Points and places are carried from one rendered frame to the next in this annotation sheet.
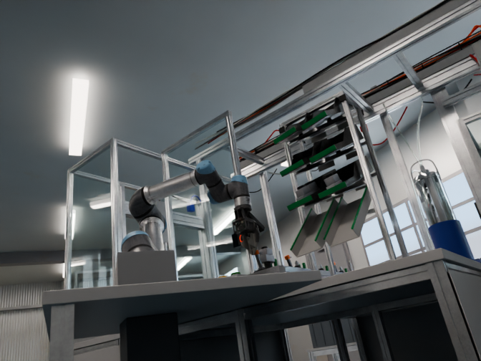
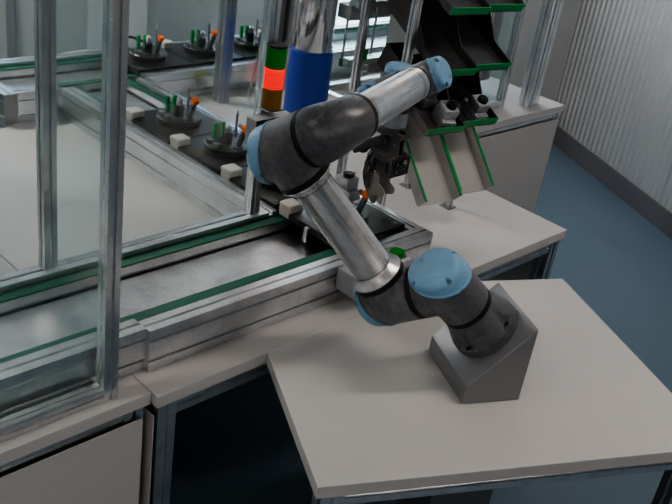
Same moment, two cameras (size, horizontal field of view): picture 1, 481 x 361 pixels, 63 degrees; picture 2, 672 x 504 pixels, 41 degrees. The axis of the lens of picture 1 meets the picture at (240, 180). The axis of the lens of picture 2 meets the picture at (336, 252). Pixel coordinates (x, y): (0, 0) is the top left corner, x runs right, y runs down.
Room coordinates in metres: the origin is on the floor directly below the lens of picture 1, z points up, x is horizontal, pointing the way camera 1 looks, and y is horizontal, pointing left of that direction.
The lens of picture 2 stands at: (1.52, 2.09, 2.00)
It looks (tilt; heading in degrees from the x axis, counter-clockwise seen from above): 28 degrees down; 276
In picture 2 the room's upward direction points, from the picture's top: 9 degrees clockwise
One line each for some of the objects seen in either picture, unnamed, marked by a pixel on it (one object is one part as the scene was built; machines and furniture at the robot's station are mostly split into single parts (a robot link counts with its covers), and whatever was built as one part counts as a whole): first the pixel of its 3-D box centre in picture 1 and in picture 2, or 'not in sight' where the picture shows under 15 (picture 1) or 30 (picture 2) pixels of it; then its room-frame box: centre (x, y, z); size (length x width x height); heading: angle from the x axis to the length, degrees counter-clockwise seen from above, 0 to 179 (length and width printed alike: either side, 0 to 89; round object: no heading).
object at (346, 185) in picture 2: (267, 254); (344, 183); (1.75, -0.06, 1.06); 0.08 x 0.04 x 0.07; 144
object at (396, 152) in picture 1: (404, 175); not in sight; (2.37, -1.05, 1.56); 0.04 x 0.04 x 1.39; 54
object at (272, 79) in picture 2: not in sight; (273, 77); (1.95, 0.03, 1.33); 0.05 x 0.05 x 0.05
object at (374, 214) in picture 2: not in sight; (341, 218); (1.75, -0.06, 0.96); 0.24 x 0.24 x 0.02; 54
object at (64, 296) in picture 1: (162, 311); (464, 366); (1.37, 0.33, 0.84); 0.90 x 0.70 x 0.03; 27
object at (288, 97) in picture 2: (452, 249); (307, 85); (2.04, -1.01, 0.99); 0.16 x 0.16 x 0.27
